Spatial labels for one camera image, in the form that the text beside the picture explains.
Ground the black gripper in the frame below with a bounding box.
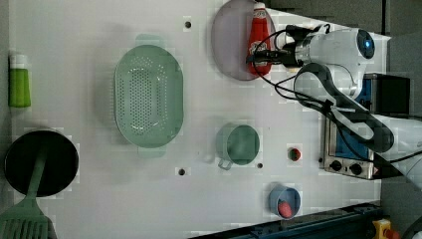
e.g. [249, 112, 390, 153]
[246, 43, 304, 68]

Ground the red plush ketchup bottle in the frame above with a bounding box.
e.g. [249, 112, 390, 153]
[246, 2, 272, 76]

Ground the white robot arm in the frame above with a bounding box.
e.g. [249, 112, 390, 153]
[246, 25, 422, 186]

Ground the lilac round plate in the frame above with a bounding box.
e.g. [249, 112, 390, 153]
[211, 0, 275, 81]

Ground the green mug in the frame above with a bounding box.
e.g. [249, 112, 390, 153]
[216, 123, 260, 170]

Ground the small red green toy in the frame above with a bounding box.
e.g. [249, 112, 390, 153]
[288, 147, 302, 161]

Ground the green oval colander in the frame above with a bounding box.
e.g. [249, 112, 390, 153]
[113, 34, 184, 158]

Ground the silver toaster oven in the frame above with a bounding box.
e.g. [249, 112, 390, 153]
[319, 74, 410, 180]

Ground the blue cup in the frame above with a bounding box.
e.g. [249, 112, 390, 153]
[268, 184, 301, 220]

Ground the red plush strawberry in cup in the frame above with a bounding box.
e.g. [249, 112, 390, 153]
[278, 201, 293, 218]

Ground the yellow red emergency button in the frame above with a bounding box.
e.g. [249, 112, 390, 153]
[372, 219, 401, 239]

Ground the black round pot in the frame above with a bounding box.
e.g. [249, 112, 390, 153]
[4, 129, 80, 197]

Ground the green bottle white cap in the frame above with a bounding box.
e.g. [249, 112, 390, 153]
[9, 54, 32, 108]

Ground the green plastic spatula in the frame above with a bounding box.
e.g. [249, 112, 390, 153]
[0, 148, 49, 239]

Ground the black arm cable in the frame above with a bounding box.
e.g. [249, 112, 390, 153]
[252, 23, 422, 164]

